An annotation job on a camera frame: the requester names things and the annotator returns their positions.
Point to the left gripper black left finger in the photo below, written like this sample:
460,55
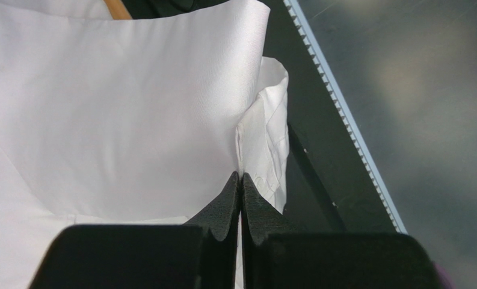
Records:
200,253

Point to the aluminium frame rail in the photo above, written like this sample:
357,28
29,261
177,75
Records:
331,85

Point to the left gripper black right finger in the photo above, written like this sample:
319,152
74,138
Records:
277,254

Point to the white long sleeve shirt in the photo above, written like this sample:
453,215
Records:
130,121

